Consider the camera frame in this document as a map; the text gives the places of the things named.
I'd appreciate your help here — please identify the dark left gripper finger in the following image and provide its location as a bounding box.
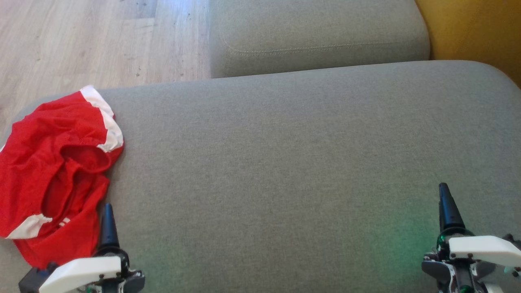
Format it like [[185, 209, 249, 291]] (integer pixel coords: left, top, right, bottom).
[[98, 203, 121, 252]]

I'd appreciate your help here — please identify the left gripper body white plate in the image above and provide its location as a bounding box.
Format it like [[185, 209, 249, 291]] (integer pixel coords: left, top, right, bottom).
[[39, 248, 145, 293]]

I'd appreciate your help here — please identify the large grey sofa seat cushion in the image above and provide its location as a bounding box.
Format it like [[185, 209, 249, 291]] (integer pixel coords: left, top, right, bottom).
[[0, 60, 521, 293]]

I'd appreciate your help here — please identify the red white sports jersey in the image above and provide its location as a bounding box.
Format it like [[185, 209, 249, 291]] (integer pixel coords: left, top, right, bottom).
[[0, 85, 125, 270]]

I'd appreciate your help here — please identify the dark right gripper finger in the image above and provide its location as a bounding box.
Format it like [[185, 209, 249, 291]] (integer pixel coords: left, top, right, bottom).
[[438, 183, 466, 234]]

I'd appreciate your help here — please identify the yellow sofa cushion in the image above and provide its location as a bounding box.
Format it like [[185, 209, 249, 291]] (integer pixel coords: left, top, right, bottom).
[[414, 0, 521, 88]]

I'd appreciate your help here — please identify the small grey sofa seat cushion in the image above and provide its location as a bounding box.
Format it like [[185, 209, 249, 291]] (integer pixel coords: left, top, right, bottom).
[[208, 0, 431, 79]]

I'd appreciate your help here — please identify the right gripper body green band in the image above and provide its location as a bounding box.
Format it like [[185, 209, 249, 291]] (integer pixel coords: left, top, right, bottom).
[[421, 227, 521, 293]]

